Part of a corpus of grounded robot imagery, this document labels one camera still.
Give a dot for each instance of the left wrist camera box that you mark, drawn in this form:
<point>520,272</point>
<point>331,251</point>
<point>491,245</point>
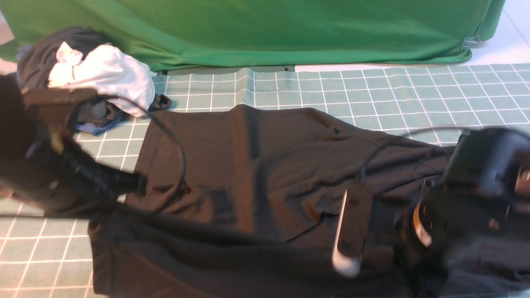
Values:
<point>59,110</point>

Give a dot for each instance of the green backdrop cloth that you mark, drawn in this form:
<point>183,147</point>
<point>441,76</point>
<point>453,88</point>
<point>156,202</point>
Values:
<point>178,34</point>

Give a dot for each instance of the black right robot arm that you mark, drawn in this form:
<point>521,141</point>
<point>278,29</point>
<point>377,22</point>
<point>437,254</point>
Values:
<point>477,200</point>

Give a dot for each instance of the metal binder clip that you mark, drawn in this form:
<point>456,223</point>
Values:
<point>471,42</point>

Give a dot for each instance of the green checkered grid mat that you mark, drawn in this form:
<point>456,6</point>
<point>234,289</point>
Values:
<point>52,259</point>

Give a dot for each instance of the dark crumpled clothes pile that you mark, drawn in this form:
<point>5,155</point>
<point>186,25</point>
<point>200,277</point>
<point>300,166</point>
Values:
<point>35,65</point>

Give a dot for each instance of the white crumpled shirt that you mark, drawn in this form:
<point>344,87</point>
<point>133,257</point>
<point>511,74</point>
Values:
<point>109,71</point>

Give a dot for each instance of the dark gray long-sleeve shirt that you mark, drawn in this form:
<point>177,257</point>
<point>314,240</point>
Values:
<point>255,217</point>

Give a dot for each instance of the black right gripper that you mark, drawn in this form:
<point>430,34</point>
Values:
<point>425,264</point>

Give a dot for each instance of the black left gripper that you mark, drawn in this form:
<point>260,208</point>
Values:
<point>72,183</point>

